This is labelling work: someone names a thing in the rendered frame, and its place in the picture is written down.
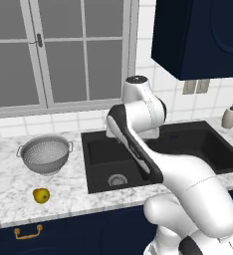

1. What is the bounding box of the grey wall socket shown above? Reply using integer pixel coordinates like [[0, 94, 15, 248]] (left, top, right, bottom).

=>
[[182, 79, 198, 96], [195, 78, 211, 95]]

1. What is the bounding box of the silver sink drain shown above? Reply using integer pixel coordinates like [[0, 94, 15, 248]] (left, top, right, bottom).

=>
[[107, 173, 128, 188]]

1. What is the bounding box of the navy drawer front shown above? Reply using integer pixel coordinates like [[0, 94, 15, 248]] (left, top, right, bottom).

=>
[[0, 211, 102, 255]]

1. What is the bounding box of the grey metal colander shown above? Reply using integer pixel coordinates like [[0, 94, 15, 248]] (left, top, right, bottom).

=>
[[15, 133, 75, 176]]

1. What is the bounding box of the navy wall cupboard door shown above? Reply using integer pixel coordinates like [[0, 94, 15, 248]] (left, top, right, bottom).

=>
[[180, 0, 233, 82]]

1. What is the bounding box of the navy wall cupboard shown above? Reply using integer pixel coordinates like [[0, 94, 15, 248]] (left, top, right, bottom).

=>
[[150, 0, 233, 82]]

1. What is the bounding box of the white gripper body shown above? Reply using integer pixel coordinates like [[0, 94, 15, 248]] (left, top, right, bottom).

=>
[[105, 125, 161, 140]]

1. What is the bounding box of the dark window latch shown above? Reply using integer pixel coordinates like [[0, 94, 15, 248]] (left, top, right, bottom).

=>
[[28, 33, 44, 49]]

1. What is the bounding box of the beige soap dispenser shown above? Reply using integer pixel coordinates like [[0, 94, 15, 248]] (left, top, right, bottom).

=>
[[221, 100, 233, 130]]

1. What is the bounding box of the grey framed window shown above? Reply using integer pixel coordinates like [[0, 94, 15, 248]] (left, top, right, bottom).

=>
[[0, 0, 140, 120]]

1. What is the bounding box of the black sink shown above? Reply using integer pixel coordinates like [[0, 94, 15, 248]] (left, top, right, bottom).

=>
[[80, 120, 233, 195]]

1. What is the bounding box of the brass drawer handle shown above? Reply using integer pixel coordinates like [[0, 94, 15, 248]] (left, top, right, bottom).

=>
[[13, 223, 44, 241]]

